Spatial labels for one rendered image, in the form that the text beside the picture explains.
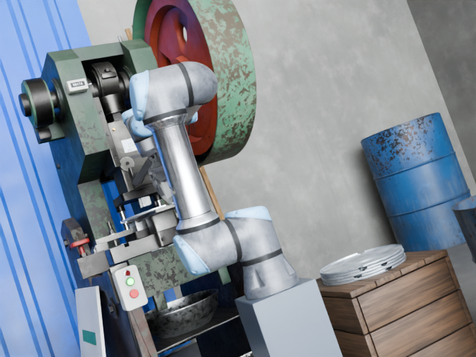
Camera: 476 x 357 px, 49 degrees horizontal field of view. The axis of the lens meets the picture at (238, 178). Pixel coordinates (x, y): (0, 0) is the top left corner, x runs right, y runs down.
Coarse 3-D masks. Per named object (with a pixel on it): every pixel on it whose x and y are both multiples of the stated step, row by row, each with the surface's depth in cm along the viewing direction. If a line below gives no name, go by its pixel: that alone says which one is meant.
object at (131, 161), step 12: (120, 120) 207; (120, 132) 206; (120, 144) 205; (132, 144) 207; (120, 156) 204; (132, 156) 206; (120, 168) 203; (132, 168) 202; (120, 180) 206; (132, 180) 201; (144, 180) 203; (120, 192) 210
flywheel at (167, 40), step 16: (160, 0) 226; (176, 0) 213; (160, 16) 236; (176, 16) 225; (192, 16) 206; (144, 32) 250; (160, 32) 243; (176, 32) 229; (192, 32) 217; (160, 48) 248; (176, 48) 233; (192, 48) 221; (160, 64) 253; (208, 64) 205; (208, 112) 223; (192, 128) 241; (208, 128) 219; (192, 144) 238; (208, 144) 224
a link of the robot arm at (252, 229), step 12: (228, 216) 138; (240, 216) 136; (252, 216) 136; (264, 216) 138; (228, 228) 135; (240, 228) 135; (252, 228) 136; (264, 228) 137; (240, 240) 134; (252, 240) 135; (264, 240) 136; (276, 240) 139; (240, 252) 135; (252, 252) 136; (264, 252) 136
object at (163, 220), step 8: (160, 208) 184; (168, 208) 185; (144, 216) 193; (152, 216) 194; (160, 216) 196; (168, 216) 197; (152, 224) 195; (160, 224) 195; (168, 224) 196; (176, 224) 198; (152, 232) 197; (160, 232) 194; (168, 232) 196; (176, 232) 197; (160, 240) 194; (168, 240) 195
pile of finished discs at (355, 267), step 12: (372, 252) 186; (384, 252) 177; (396, 252) 168; (336, 264) 186; (348, 264) 174; (360, 264) 170; (372, 264) 168; (384, 264) 167; (396, 264) 166; (324, 276) 174; (336, 276) 168; (348, 276) 165; (360, 276) 164
